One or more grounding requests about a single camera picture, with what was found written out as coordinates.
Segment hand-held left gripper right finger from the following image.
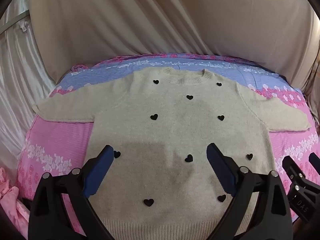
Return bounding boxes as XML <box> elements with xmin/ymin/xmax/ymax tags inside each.
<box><xmin>206</xmin><ymin>143</ymin><xmax>293</xmax><ymax>240</ymax></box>

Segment beige sweater with black hearts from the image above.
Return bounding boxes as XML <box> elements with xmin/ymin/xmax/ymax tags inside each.
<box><xmin>32</xmin><ymin>67</ymin><xmax>312</xmax><ymax>240</ymax></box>

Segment pink crumpled cloth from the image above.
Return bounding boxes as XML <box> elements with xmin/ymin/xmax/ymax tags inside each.
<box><xmin>0</xmin><ymin>167</ymin><xmax>29</xmax><ymax>230</ymax></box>

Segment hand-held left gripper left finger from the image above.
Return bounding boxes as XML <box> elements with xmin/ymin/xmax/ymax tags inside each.
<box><xmin>27</xmin><ymin>144</ymin><xmax>115</xmax><ymax>240</ymax></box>

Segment beige draped curtain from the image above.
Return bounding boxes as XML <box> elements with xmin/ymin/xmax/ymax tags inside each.
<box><xmin>27</xmin><ymin>0</ymin><xmax>320</xmax><ymax>93</ymax></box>

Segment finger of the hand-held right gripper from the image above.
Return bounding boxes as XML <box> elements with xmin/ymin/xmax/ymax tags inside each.
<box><xmin>309</xmin><ymin>152</ymin><xmax>320</xmax><ymax>172</ymax></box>
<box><xmin>282</xmin><ymin>156</ymin><xmax>306</xmax><ymax>180</ymax></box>

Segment white satin curtain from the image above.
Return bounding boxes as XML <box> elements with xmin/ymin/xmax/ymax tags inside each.
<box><xmin>0</xmin><ymin>0</ymin><xmax>57</xmax><ymax>170</ymax></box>

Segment pink and blue floral bedsheet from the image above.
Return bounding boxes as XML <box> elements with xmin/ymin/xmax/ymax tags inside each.
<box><xmin>16</xmin><ymin>53</ymin><xmax>320</xmax><ymax>230</ymax></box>

